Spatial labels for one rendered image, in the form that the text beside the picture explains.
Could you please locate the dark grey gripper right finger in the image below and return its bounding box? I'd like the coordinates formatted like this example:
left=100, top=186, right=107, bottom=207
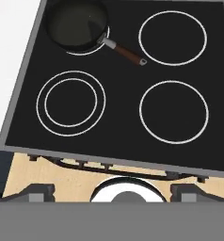
left=169, top=183, right=224, bottom=203

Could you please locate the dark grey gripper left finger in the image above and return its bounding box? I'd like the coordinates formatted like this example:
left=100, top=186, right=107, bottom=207
left=0, top=183, right=56, bottom=203

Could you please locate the dark blue cupboard front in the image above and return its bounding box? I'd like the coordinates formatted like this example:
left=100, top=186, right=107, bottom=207
left=0, top=146, right=15, bottom=201

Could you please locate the white round object grey centre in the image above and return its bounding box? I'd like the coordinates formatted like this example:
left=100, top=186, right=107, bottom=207
left=89, top=175, right=168, bottom=203

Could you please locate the dark oven door handle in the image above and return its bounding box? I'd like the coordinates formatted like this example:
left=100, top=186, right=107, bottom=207
left=42, top=155, right=194, bottom=182

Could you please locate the black glass hob grey frame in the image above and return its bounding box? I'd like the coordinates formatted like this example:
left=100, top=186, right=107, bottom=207
left=0, top=0, right=224, bottom=181

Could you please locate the black frying pan brown handle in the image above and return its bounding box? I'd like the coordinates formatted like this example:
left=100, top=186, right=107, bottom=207
left=45, top=0, right=149, bottom=67

